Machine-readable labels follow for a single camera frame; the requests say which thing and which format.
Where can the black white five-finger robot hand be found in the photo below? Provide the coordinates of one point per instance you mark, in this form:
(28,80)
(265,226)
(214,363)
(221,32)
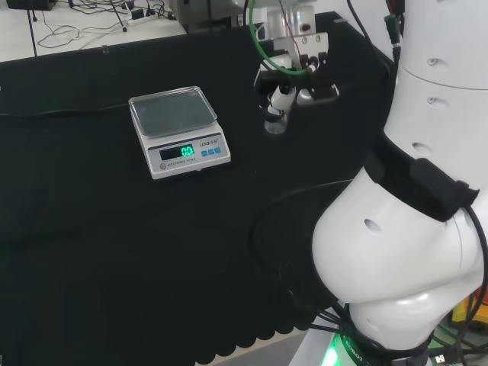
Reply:
(318,89)

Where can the electronic balance with steel pan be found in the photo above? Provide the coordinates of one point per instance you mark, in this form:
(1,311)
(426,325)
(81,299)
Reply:
(183,152)

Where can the white power strip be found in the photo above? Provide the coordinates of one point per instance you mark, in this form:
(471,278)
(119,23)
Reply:
(146,18)

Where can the small clear cloth clip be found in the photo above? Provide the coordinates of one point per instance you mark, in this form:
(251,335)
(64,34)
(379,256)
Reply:
(105,49)

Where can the yellow stop button box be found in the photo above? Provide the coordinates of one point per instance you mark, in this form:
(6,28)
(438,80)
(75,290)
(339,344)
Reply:
(467,310)

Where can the black bench cloth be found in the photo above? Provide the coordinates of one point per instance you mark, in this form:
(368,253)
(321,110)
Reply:
(95,236)

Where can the black tripod leg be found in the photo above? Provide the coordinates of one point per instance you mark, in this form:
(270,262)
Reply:
(32,34)

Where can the silver usb plug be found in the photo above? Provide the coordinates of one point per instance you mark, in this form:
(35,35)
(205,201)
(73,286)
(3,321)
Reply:
(441,358)

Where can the black box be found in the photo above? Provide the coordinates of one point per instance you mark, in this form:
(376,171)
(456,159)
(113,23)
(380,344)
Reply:
(30,4)

